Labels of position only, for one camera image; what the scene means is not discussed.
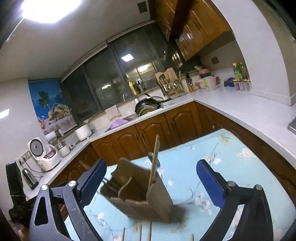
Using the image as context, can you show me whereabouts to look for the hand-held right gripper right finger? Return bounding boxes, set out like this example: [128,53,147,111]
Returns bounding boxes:
[196,159,272,241]

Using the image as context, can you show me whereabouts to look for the black wok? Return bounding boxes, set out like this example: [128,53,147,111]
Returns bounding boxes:
[134,92,173,116]

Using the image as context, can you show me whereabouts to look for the metal sink faucet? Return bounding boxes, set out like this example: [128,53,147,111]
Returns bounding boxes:
[123,91,135,103]

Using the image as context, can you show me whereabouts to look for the fruit and palm wall poster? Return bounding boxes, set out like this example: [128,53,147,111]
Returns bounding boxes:
[28,79,78,135]

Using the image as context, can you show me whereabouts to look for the purple plastic lid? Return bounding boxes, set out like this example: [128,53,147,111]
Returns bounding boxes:
[110,119,129,130]

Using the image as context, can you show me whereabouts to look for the row of small jars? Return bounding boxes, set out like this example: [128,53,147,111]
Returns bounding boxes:
[232,78,253,92]

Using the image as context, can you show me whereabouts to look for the blue floral tablecloth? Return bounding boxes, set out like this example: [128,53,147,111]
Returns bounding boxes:
[64,128,291,241]

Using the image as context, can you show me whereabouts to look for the stack of pink containers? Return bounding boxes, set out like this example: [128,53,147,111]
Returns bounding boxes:
[194,66,220,90]

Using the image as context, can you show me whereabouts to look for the wooden wall cabinets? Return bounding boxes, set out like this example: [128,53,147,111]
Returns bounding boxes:
[147,0,232,62]

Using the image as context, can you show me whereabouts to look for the steel electric kettle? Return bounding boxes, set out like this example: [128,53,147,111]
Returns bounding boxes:
[22,168,39,191]

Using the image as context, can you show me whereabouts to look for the wooden knife block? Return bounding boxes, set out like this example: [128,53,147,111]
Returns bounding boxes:
[184,72,195,93]

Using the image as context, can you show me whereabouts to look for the wooden utensil holder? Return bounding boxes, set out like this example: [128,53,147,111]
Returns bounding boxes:
[100,158,174,223]

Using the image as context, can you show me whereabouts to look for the beige hanging towel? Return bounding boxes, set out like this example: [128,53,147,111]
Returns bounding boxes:
[105,104,122,121]

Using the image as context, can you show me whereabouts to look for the wooden base cabinets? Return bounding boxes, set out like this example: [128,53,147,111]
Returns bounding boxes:
[48,101,296,197]

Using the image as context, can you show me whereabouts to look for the green drink bottle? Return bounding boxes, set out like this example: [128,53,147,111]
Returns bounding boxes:
[232,62,242,80]

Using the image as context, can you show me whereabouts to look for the ceiling light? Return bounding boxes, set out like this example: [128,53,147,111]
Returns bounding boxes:
[20,0,83,24]

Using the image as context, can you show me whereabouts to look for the wall power outlet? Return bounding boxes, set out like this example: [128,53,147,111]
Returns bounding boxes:
[16,151,32,166]

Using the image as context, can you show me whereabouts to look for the wooden kitchen tool rack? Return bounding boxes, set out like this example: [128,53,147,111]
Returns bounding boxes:
[155,67,183,97]

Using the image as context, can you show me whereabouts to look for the white kitchen countertop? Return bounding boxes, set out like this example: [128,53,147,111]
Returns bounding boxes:
[16,83,296,200]

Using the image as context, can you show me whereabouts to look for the dark kitchen window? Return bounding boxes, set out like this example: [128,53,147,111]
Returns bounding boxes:
[60,19,202,124]

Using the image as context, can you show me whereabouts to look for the white rice cooker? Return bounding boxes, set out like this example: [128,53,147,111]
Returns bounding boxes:
[27,137,61,172]

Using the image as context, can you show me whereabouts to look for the white pot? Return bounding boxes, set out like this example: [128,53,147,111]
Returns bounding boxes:
[75,124,91,141]

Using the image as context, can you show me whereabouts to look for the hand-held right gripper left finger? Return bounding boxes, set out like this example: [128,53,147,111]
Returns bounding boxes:
[29,158,107,241]

